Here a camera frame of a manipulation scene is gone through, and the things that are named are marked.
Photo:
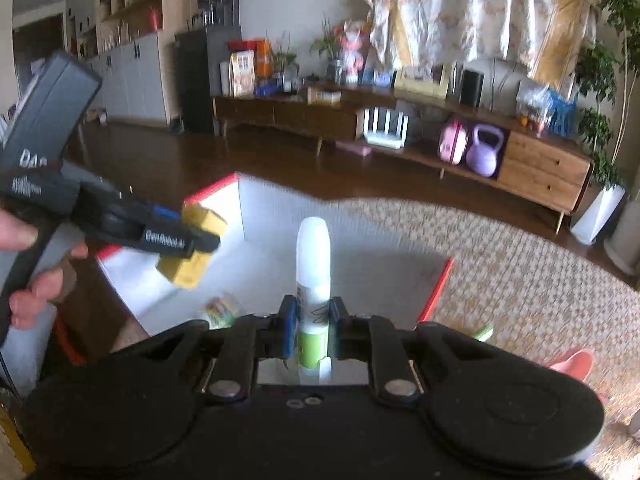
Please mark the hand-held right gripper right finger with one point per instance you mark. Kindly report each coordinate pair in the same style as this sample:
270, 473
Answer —
340, 327

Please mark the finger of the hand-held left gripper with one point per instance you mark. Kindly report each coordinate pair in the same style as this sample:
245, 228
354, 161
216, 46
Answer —
170, 242
161, 212

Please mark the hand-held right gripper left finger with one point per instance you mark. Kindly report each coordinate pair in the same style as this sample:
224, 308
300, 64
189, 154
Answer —
287, 327

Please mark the yellow box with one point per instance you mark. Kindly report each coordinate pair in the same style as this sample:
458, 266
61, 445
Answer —
207, 222

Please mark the red and white cardboard box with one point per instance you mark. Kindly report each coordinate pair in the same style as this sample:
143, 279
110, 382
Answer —
380, 285

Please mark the white bottle with green label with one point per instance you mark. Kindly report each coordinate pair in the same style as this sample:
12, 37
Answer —
312, 260

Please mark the person's left hand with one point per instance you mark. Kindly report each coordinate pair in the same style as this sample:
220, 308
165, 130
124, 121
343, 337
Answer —
17, 232

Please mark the small jar with colourful contents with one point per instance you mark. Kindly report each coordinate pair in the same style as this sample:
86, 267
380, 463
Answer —
222, 310

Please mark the dark tall cabinet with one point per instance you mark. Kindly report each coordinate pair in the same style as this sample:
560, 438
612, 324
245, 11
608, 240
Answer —
205, 80

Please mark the small green object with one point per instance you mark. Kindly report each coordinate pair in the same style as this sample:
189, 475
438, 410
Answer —
482, 332

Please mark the red bottle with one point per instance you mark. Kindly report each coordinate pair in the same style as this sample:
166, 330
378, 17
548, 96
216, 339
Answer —
155, 19

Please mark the beige snack bag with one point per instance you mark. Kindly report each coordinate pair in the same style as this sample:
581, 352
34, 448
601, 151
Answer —
242, 75

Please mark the blue toy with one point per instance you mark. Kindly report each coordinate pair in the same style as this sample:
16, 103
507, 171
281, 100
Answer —
265, 90

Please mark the flat pink box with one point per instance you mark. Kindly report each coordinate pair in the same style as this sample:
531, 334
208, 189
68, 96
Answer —
354, 148

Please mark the orange box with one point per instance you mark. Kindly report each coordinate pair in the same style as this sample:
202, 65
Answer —
260, 57

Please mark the thin leafy potted plant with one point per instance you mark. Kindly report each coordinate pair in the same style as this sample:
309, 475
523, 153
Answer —
286, 60

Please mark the white router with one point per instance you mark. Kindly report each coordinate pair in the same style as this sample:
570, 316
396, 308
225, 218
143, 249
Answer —
385, 135

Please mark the black coffee machine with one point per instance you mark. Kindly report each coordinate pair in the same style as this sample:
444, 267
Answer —
217, 7

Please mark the small wooden box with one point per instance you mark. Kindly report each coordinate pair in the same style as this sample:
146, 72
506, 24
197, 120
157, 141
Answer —
324, 95

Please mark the pink toy case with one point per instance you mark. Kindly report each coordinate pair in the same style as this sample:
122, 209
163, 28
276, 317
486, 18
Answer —
452, 142

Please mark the purple kettlebell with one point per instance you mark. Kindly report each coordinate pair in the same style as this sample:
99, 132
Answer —
484, 152

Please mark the potted plant in grey pot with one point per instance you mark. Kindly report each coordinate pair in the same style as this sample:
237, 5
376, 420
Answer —
331, 55

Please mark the pink bowl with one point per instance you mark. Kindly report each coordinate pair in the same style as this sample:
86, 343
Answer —
575, 362

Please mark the pink figurine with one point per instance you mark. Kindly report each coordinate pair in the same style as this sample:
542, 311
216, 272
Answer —
354, 52

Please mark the long wooden console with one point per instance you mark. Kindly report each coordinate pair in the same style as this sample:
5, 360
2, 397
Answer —
540, 170

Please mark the black speaker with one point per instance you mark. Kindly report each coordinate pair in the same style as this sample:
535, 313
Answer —
472, 89

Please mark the potted tree in white planter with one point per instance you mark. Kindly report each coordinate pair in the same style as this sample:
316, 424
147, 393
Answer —
597, 210

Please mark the clear plastic bag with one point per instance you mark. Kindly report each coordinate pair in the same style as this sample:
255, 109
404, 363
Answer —
532, 102

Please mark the beige standing air conditioner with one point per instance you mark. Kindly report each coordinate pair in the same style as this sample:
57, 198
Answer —
625, 245

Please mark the blue plastic bag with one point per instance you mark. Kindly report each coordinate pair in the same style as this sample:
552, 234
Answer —
562, 110

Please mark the floral hanging cloth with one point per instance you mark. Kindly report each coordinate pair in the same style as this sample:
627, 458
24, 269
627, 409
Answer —
475, 5

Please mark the grey wall cabinets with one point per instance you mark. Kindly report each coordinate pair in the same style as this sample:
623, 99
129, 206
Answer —
135, 75

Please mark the light wooden picture frame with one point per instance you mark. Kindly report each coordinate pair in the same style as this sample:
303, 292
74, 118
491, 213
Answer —
420, 85

